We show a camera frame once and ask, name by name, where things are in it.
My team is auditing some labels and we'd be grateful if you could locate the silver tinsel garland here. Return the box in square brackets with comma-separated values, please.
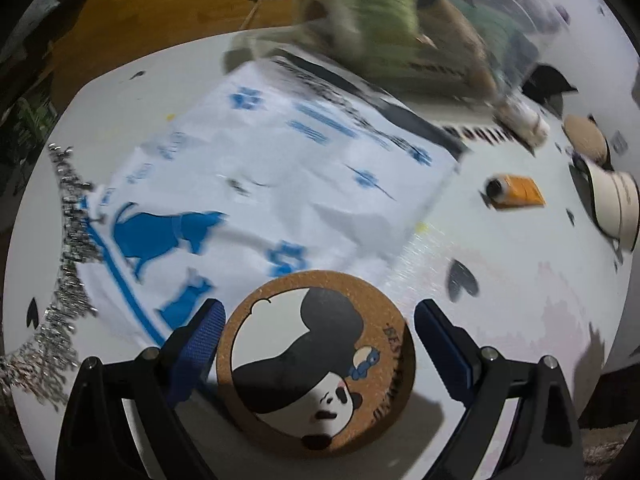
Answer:
[0, 144, 106, 406]

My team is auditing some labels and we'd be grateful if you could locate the white and blue wipes pouch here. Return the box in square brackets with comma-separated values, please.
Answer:
[85, 57, 468, 346]

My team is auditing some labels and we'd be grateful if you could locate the cream round cup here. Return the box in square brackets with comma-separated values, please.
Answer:
[575, 157, 640, 253]

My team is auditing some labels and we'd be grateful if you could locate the jute twine spool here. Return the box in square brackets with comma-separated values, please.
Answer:
[417, 0, 496, 86]

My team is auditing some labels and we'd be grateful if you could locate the beige woven rug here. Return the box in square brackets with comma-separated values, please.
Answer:
[582, 427, 631, 466]

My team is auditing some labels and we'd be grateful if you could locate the small brown labelled bottle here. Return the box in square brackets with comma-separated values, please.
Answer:
[497, 97, 551, 147]

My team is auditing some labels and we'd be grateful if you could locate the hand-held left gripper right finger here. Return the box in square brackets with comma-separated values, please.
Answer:
[414, 298, 586, 480]

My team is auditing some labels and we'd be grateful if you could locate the beige powder puff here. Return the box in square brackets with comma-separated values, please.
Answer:
[564, 114, 611, 166]

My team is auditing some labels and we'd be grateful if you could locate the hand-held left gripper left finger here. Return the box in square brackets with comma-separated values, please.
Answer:
[55, 298, 227, 480]

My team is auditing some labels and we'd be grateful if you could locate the black flat object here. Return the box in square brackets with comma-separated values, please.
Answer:
[522, 65, 578, 111]

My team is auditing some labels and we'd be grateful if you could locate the cork panda coaster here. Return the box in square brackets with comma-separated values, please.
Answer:
[216, 270, 417, 457]

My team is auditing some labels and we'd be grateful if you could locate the clear plastic container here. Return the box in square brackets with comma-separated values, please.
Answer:
[222, 0, 561, 111]

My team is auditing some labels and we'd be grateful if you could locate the green plush cloth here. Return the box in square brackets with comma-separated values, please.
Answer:
[345, 0, 418, 56]

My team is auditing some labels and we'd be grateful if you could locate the orange tube with black cap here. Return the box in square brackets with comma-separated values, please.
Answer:
[485, 174, 547, 209]

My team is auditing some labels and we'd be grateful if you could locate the green box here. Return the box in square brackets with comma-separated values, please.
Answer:
[5, 95, 56, 161]

